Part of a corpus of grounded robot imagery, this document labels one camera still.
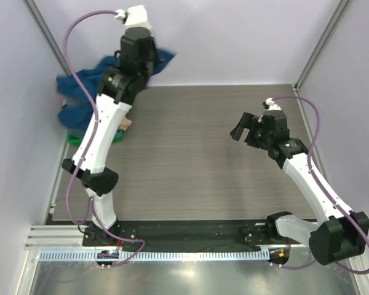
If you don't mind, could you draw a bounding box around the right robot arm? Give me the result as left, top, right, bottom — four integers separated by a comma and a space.
230, 110, 369, 266

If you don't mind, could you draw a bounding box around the tan beige t shirt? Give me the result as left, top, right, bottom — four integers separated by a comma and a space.
118, 117, 132, 132

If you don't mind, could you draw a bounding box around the green plastic bin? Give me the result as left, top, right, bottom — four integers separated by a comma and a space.
66, 129, 124, 146

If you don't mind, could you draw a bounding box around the blue t shirt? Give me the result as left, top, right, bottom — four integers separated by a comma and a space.
55, 45, 178, 130

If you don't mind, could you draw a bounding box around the frame post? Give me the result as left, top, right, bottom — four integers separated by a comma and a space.
293, 0, 352, 93
23, 0, 71, 75

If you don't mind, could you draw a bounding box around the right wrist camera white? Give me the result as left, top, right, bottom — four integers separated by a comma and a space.
263, 98, 282, 112

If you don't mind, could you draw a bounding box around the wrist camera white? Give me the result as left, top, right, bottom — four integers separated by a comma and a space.
114, 4, 154, 36
263, 98, 282, 112

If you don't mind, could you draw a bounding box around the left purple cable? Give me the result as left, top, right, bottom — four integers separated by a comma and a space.
63, 9, 147, 271

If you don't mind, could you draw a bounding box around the slotted cable duct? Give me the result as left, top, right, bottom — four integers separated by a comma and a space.
39, 249, 269, 262

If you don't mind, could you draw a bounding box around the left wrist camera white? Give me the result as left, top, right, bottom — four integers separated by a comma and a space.
114, 4, 154, 36

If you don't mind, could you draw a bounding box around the right frame post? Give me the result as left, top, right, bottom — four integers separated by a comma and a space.
293, 0, 352, 93

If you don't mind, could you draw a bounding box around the left frame post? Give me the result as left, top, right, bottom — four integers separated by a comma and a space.
23, 0, 71, 75

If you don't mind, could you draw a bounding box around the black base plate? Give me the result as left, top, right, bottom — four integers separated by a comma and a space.
79, 219, 298, 253

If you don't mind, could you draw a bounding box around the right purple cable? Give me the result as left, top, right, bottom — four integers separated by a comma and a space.
273, 95, 369, 274

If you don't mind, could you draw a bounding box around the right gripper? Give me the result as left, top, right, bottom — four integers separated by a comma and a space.
231, 111, 273, 151

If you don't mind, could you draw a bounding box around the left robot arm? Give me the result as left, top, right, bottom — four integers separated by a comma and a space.
62, 27, 159, 246

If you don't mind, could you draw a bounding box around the purple cable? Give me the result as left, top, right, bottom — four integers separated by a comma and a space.
63, 9, 147, 271
273, 95, 369, 274

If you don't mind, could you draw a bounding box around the aluminium rail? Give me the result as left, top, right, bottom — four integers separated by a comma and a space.
25, 225, 84, 250

